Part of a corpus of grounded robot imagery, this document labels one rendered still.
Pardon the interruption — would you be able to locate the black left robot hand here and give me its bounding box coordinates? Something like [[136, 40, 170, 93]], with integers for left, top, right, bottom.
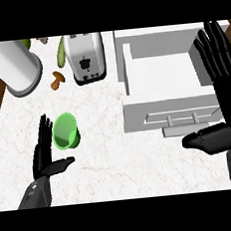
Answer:
[[27, 111, 78, 181]]

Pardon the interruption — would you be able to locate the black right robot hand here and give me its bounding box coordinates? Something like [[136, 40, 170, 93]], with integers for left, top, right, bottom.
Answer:
[[170, 18, 231, 158]]

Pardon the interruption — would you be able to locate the green cup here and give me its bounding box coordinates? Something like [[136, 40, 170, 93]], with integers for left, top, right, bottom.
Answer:
[[50, 112, 83, 151]]

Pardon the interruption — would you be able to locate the white open drawer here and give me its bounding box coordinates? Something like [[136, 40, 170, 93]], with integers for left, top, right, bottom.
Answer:
[[115, 34, 227, 134]]

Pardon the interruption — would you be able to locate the brown mushroom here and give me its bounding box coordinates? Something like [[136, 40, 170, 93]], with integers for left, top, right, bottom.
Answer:
[[49, 70, 67, 92]]

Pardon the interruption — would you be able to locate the white cabinet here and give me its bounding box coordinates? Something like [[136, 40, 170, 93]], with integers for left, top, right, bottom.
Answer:
[[113, 19, 231, 84]]

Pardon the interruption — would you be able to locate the green cucumber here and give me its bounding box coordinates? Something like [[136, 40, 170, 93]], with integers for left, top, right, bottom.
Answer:
[[54, 36, 68, 69]]

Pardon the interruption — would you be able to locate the white toaster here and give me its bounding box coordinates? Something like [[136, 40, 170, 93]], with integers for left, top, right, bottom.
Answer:
[[62, 31, 109, 88]]

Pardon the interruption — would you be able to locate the green vegetable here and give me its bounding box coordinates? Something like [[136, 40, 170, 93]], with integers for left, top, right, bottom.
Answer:
[[21, 38, 33, 52]]

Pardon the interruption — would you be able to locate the brown food piece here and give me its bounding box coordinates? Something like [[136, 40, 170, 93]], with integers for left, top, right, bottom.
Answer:
[[35, 36, 50, 46]]

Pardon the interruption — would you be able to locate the grey drawer handle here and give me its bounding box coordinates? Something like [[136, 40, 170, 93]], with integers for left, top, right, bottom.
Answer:
[[159, 111, 211, 139]]

